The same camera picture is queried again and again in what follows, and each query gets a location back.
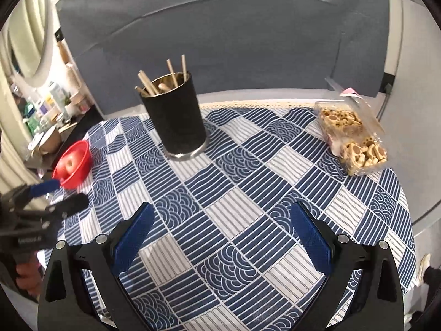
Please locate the white carton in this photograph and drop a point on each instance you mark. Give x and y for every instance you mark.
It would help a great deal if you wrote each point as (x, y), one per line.
(57, 93)

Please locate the oval white framed mirror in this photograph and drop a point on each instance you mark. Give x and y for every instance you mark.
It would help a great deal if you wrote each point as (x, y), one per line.
(29, 31)

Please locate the white shoe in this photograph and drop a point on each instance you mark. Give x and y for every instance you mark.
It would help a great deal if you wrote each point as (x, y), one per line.
(424, 269)

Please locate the person's left hand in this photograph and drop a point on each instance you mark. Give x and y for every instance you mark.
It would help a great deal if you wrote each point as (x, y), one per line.
(27, 277)

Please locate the green bottle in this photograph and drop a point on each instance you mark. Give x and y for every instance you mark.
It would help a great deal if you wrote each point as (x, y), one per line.
(32, 120)

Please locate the black cylindrical utensil holder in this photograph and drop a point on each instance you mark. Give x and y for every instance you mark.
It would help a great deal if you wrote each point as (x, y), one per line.
(175, 124)

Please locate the red plastic bowl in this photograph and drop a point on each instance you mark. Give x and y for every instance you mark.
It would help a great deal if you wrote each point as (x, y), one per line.
(83, 167)

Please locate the clear plastic cookie container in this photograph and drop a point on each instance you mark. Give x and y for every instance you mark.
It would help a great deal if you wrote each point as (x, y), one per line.
(358, 151)

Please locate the brown paper bowl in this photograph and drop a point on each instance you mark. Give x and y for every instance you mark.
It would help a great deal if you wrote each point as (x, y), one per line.
(48, 141)

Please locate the red apple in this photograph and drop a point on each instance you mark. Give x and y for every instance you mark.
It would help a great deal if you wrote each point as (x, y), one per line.
(70, 164)

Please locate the small potted plant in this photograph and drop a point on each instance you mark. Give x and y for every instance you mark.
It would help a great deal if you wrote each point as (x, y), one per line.
(67, 99)

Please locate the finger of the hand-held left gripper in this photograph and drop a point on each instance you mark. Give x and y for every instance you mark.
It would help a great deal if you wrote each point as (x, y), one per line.
(69, 204)
(44, 186)

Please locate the blue white patterned tablecloth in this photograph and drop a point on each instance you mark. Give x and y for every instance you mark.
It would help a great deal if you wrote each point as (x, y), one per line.
(241, 196)

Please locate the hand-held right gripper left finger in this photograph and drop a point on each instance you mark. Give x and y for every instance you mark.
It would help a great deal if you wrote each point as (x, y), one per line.
(132, 238)

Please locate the pink cup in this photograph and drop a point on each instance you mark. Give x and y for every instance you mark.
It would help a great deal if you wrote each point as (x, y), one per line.
(81, 102)

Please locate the grey backdrop board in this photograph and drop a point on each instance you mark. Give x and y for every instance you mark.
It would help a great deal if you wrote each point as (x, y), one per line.
(241, 58)

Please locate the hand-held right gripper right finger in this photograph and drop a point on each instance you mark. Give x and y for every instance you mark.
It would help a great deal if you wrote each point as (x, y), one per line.
(311, 238)

